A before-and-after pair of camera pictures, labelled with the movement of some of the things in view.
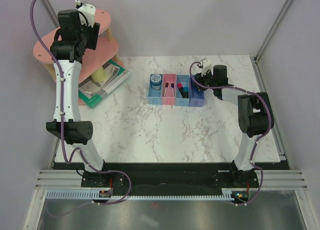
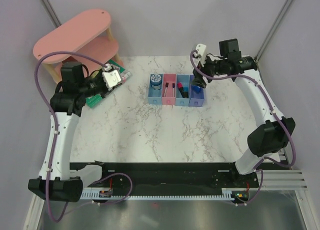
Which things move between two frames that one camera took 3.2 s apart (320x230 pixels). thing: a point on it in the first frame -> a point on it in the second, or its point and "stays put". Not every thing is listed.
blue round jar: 156,82 stays put
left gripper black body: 92,35 -> 94,86
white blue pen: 166,86 stays put
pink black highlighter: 180,87 stays put
